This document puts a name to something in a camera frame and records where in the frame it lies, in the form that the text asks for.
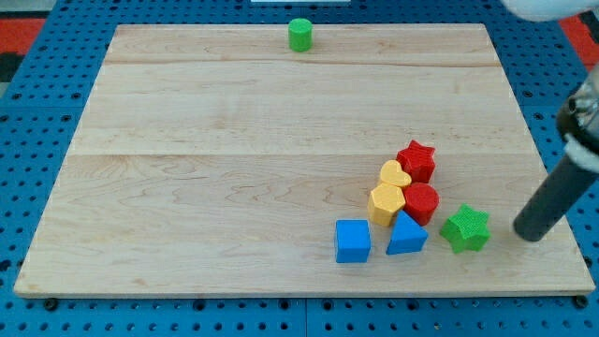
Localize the blue triangle block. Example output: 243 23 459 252
386 211 429 255

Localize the yellow hexagon block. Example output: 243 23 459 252
367 183 405 227

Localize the green cylinder block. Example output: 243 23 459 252
287 18 313 52

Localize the red star block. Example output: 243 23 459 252
396 139 436 183

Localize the yellow heart block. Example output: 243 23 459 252
378 160 412 188

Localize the wooden board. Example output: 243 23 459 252
14 23 595 299

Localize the blue cube block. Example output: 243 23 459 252
335 219 372 263

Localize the green star block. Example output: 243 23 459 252
440 203 490 254

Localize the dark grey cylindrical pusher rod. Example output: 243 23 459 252
513 154 598 242

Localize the red cylinder block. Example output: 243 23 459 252
403 183 440 227

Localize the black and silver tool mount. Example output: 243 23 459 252
557 65 598 172

